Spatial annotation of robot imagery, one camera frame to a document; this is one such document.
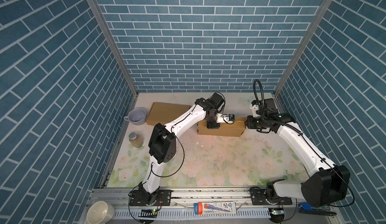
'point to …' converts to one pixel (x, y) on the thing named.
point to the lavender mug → (136, 116)
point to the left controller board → (148, 213)
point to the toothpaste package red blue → (222, 207)
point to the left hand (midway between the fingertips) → (216, 123)
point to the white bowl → (100, 212)
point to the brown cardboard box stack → (235, 129)
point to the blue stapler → (306, 208)
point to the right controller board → (276, 215)
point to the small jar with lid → (135, 140)
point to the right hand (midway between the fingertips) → (245, 120)
